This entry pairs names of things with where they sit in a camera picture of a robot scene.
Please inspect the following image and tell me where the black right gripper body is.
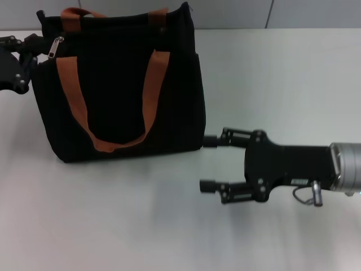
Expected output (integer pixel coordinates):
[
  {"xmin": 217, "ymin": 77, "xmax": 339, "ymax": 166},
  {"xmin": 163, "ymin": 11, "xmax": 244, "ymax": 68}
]
[{"xmin": 244, "ymin": 129, "xmax": 338, "ymax": 204}]

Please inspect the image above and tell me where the black bag with brown handles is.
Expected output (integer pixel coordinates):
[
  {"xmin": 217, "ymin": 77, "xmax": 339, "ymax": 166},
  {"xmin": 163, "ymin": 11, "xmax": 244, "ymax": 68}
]
[{"xmin": 31, "ymin": 1, "xmax": 208, "ymax": 164}]

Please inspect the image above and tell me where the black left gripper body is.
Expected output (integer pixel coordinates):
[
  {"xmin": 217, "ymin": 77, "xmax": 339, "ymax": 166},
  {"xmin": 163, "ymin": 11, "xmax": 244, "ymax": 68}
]
[{"xmin": 0, "ymin": 35, "xmax": 32, "ymax": 94}]

